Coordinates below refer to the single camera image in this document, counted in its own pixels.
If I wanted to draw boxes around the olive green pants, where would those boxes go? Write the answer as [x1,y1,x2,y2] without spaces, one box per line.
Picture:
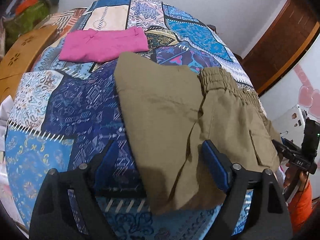
[114,52,280,215]

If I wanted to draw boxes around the person right hand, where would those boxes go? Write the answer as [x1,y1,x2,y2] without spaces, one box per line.
[283,162,309,192]

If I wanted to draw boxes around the patchwork blue bedspread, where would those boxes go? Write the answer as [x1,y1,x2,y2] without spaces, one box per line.
[5,0,253,239]

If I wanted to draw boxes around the wooden sliding wardrobe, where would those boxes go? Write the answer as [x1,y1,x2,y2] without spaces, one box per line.
[242,0,319,96]

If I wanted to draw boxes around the wooden lap table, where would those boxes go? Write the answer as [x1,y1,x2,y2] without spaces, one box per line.
[0,25,57,101]

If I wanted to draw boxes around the pink folded garment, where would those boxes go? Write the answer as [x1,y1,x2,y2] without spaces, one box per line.
[59,27,149,63]

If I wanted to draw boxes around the green storage bag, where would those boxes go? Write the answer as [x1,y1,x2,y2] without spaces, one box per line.
[3,1,49,51]

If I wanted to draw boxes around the orange red box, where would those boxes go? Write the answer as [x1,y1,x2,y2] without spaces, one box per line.
[15,0,39,15]

